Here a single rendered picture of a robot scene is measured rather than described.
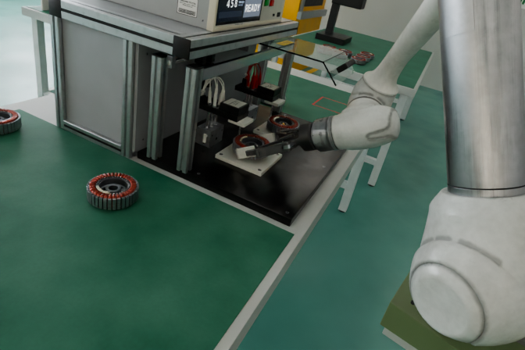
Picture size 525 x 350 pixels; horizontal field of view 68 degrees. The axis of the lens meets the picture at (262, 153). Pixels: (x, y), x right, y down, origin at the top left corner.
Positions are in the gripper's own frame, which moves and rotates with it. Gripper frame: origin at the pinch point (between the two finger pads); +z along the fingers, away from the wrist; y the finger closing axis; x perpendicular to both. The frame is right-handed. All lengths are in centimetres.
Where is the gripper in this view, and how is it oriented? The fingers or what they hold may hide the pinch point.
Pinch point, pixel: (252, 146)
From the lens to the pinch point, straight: 113.5
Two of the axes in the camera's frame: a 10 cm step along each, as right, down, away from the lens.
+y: -4.4, 3.4, -8.3
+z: -8.6, 1.3, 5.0
